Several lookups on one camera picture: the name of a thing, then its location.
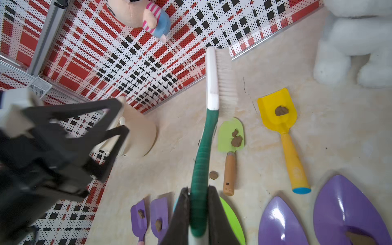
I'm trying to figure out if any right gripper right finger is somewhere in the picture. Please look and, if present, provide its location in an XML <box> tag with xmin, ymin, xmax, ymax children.
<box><xmin>208</xmin><ymin>185</ymin><xmax>240</xmax><ymax>245</ymax></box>

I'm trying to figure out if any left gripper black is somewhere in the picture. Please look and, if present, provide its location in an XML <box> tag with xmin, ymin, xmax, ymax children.
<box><xmin>0</xmin><ymin>97</ymin><xmax>131</xmax><ymax>245</ymax></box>

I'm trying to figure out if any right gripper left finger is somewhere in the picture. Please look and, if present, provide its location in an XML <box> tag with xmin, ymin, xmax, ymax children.
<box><xmin>160</xmin><ymin>187</ymin><xmax>190</xmax><ymax>245</ymax></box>

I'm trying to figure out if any green white scrub brush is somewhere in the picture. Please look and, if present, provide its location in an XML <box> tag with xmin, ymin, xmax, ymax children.
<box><xmin>188</xmin><ymin>46</ymin><xmax>238</xmax><ymax>245</ymax></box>

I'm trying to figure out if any light blue trowel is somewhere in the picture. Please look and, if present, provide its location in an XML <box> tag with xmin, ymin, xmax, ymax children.
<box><xmin>173</xmin><ymin>197</ymin><xmax>179</xmax><ymax>213</ymax></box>

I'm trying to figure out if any cream plastic bucket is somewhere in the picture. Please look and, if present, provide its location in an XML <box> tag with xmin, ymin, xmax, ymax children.
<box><xmin>108</xmin><ymin>96</ymin><xmax>157</xmax><ymax>159</ymax></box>

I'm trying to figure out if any purple square trowel far left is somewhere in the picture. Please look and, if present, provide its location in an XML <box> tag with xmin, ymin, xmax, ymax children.
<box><xmin>130</xmin><ymin>199</ymin><xmax>148</xmax><ymax>245</ymax></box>

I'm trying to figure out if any soil clump on table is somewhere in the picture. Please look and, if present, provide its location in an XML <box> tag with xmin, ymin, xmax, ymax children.
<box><xmin>209</xmin><ymin>170</ymin><xmax>219</xmax><ymax>180</ymax></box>

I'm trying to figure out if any purple pointed trowel rightmost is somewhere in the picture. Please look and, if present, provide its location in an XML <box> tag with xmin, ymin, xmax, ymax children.
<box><xmin>313</xmin><ymin>175</ymin><xmax>392</xmax><ymax>245</ymax></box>

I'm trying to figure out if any cartoon boy plush doll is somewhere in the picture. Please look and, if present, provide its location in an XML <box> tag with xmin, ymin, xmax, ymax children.
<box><xmin>105</xmin><ymin>0</ymin><xmax>171</xmax><ymax>43</ymax></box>

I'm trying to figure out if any husky plush toy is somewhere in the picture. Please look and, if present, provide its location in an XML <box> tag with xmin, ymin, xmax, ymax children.
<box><xmin>313</xmin><ymin>0</ymin><xmax>392</xmax><ymax>88</ymax></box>

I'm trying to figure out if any green pointed trowel yellow handle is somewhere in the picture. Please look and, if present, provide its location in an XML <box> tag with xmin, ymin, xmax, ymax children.
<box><xmin>220</xmin><ymin>197</ymin><xmax>246</xmax><ymax>245</ymax></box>

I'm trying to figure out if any purple pointed trowel pink handle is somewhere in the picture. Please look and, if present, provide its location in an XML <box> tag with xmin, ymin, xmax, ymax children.
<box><xmin>258</xmin><ymin>196</ymin><xmax>309</xmax><ymax>245</ymax></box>

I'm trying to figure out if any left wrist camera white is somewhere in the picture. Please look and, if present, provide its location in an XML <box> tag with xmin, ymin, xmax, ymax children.
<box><xmin>1</xmin><ymin>87</ymin><xmax>44</xmax><ymax>138</ymax></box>

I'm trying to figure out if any green trowel wooden handle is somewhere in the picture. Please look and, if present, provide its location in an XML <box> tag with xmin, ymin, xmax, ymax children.
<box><xmin>218</xmin><ymin>117</ymin><xmax>245</xmax><ymax>196</ymax></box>

